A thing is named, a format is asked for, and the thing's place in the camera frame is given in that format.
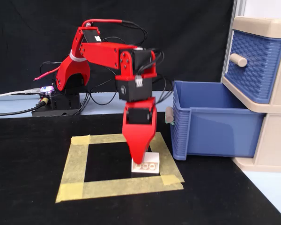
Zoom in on red gripper with motor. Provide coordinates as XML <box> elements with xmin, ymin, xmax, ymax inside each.
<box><xmin>122</xmin><ymin>97</ymin><xmax>158</xmax><ymax>165</ymax></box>

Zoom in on white toy brick cube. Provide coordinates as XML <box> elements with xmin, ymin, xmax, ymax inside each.
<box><xmin>131</xmin><ymin>151</ymin><xmax>161</xmax><ymax>175</ymax></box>

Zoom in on blue woven-pattern deep drawer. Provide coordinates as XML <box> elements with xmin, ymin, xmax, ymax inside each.
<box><xmin>165</xmin><ymin>80</ymin><xmax>266</xmax><ymax>161</ymax></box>

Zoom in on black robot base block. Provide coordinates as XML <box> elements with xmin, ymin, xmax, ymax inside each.
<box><xmin>31</xmin><ymin>79</ymin><xmax>82</xmax><ymax>117</ymax></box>

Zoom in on blue woven-pattern small drawer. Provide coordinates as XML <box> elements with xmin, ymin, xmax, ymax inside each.
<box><xmin>222</xmin><ymin>30</ymin><xmax>281</xmax><ymax>105</ymax></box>

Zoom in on yellow masking tape strip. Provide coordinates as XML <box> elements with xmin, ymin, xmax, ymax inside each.
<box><xmin>148</xmin><ymin>135</ymin><xmax>185</xmax><ymax>186</ymax></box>
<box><xmin>59</xmin><ymin>135</ymin><xmax>91</xmax><ymax>203</ymax></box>
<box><xmin>55</xmin><ymin>174</ymin><xmax>185</xmax><ymax>203</ymax></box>
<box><xmin>71</xmin><ymin>131</ymin><xmax>163</xmax><ymax>145</ymax></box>

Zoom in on small lit controller board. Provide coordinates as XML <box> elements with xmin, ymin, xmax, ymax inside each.
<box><xmin>38</xmin><ymin>85</ymin><xmax>55</xmax><ymax>97</ymax></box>

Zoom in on black rectangular mat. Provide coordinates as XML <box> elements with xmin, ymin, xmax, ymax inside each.
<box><xmin>0</xmin><ymin>112</ymin><xmax>281</xmax><ymax>225</ymax></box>

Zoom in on black backdrop cloth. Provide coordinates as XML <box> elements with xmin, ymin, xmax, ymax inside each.
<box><xmin>0</xmin><ymin>0</ymin><xmax>236</xmax><ymax>96</ymax></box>

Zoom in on thin red wire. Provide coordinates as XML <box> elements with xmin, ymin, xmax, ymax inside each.
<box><xmin>33</xmin><ymin>66</ymin><xmax>62</xmax><ymax>81</ymax></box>

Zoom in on thick black power cable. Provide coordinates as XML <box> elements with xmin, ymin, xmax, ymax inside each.
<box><xmin>0</xmin><ymin>102</ymin><xmax>45</xmax><ymax>117</ymax></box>

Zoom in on translucent silver USB cable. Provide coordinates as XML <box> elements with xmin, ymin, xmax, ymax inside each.
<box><xmin>0</xmin><ymin>87</ymin><xmax>42</xmax><ymax>99</ymax></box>

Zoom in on aluminium frame profile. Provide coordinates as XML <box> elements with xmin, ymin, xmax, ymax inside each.
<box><xmin>231</xmin><ymin>0</ymin><xmax>247</xmax><ymax>21</ymax></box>

